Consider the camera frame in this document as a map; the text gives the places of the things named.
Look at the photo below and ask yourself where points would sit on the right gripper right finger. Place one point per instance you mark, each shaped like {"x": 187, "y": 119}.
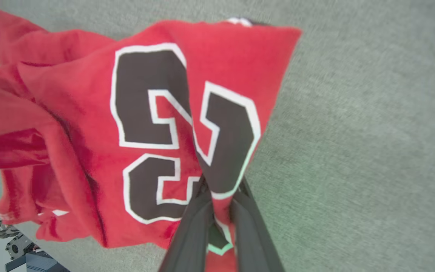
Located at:
{"x": 251, "y": 238}

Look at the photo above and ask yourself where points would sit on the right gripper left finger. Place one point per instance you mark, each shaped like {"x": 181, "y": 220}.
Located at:
{"x": 191, "y": 241}

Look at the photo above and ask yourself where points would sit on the grey machine housing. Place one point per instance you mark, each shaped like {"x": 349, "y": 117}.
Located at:
{"x": 32, "y": 258}

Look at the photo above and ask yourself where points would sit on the grey fabric sofa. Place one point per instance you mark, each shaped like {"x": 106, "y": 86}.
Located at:
{"x": 372, "y": 151}

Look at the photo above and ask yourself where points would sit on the red basketball jersey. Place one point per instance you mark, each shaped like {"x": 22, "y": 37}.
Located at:
{"x": 81, "y": 113}

